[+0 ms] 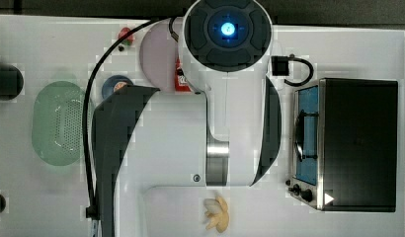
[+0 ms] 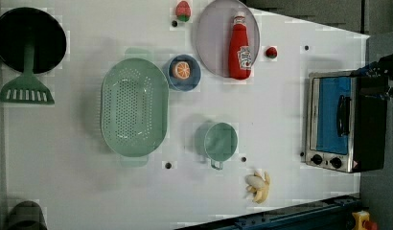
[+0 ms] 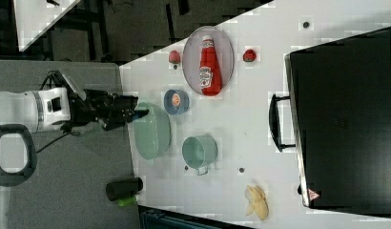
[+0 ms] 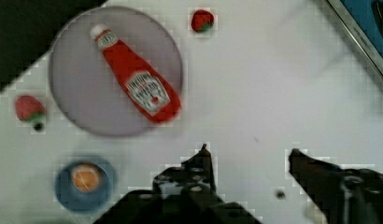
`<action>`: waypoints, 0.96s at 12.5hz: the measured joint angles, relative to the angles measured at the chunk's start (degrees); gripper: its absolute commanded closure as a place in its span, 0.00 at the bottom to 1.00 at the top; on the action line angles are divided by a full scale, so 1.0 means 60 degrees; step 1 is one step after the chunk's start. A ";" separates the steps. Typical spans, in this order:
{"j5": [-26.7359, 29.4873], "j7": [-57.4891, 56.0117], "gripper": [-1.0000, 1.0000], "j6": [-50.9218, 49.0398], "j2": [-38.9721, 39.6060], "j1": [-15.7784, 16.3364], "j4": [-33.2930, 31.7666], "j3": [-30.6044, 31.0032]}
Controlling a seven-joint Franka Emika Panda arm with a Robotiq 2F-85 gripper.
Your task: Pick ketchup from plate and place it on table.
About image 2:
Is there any black round pan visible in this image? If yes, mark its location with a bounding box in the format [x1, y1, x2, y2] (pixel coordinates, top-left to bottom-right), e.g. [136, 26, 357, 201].
[0, 7, 67, 74]

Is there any green perforated colander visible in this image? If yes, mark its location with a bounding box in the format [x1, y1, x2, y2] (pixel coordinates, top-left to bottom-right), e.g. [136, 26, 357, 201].
[101, 47, 169, 168]

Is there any small red strawberry toy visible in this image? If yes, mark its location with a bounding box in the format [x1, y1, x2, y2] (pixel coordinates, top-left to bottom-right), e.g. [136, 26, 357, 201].
[266, 47, 278, 58]

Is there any red ketchup bottle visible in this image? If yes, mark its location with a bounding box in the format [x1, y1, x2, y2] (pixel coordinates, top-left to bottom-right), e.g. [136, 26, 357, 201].
[228, 11, 252, 81]

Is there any peeled banana toy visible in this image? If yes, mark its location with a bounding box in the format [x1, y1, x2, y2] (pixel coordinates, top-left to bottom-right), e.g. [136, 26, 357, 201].
[245, 172, 271, 204]

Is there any silver toaster oven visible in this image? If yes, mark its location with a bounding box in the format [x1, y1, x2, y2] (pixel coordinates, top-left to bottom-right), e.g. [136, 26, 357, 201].
[305, 71, 388, 173]

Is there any large strawberry toy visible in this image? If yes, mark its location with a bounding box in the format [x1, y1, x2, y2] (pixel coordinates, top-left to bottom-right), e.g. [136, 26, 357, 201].
[175, 1, 192, 22]

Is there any grey cylinder object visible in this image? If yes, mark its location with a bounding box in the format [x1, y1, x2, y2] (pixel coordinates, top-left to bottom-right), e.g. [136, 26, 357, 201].
[6, 200, 48, 230]

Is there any blue metal frame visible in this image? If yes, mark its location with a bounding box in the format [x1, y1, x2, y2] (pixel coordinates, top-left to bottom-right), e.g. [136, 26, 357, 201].
[176, 195, 362, 230]

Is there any green slotted spatula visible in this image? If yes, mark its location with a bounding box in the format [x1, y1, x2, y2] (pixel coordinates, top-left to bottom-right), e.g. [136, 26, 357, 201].
[0, 42, 55, 104]

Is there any blue bowl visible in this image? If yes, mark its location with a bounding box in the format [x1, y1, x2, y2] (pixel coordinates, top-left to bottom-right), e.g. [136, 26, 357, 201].
[162, 55, 201, 92]

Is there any green cup with handle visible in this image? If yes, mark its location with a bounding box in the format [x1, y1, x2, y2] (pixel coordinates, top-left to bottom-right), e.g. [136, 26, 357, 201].
[195, 122, 239, 171]

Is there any orange slice toy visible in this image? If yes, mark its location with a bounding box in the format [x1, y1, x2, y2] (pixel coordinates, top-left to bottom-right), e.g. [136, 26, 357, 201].
[172, 61, 191, 80]

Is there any grey round plate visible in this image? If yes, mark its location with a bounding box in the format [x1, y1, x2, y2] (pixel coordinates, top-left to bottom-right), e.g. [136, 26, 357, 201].
[195, 0, 260, 78]

